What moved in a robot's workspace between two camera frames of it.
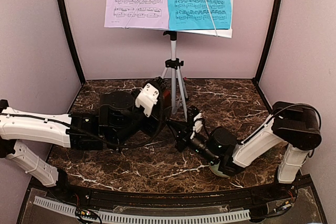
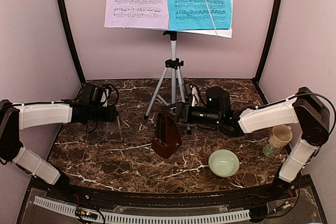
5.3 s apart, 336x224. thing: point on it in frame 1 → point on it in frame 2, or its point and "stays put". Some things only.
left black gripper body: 124,135 → 95,114
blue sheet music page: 198,0 stays put
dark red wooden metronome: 167,99 → 167,139
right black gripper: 181,131 → 178,112
